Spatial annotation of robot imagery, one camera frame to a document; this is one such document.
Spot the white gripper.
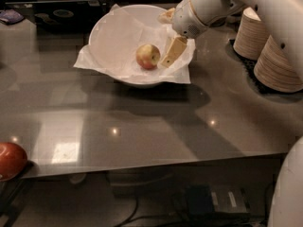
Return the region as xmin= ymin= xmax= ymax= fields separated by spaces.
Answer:
xmin=157 ymin=0 xmax=207 ymax=67

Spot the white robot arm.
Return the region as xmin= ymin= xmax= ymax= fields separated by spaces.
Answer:
xmin=169 ymin=0 xmax=303 ymax=227

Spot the red yellow apple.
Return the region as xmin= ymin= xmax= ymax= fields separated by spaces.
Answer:
xmin=135 ymin=44 xmax=161 ymax=70

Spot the white bowl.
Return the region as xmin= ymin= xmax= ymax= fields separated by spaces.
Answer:
xmin=88 ymin=4 xmax=197 ymax=89

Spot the red bowl at edge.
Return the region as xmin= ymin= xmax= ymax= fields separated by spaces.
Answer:
xmin=0 ymin=142 xmax=27 ymax=182

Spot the white paper liner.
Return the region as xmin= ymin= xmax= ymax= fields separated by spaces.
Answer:
xmin=73 ymin=3 xmax=197 ymax=85

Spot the far paper plate stack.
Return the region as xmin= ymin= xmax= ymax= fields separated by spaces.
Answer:
xmin=233 ymin=8 xmax=269 ymax=61

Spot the paper plate stack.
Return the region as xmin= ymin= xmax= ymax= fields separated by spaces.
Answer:
xmin=254 ymin=36 xmax=303 ymax=93
xmin=233 ymin=8 xmax=269 ymax=61

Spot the black rubber mat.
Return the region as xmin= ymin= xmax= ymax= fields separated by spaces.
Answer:
xmin=233 ymin=48 xmax=303 ymax=95

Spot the near paper plate stack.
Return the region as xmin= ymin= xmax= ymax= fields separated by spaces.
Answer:
xmin=254 ymin=36 xmax=303 ymax=93

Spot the blue snack packet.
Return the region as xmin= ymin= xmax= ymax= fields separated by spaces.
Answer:
xmin=0 ymin=9 xmax=24 ymax=25

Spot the black power adapter box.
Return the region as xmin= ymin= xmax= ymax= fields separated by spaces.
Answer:
xmin=184 ymin=183 xmax=250 ymax=216

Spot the black cable on floor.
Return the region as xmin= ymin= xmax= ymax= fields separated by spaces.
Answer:
xmin=113 ymin=186 xmax=269 ymax=227

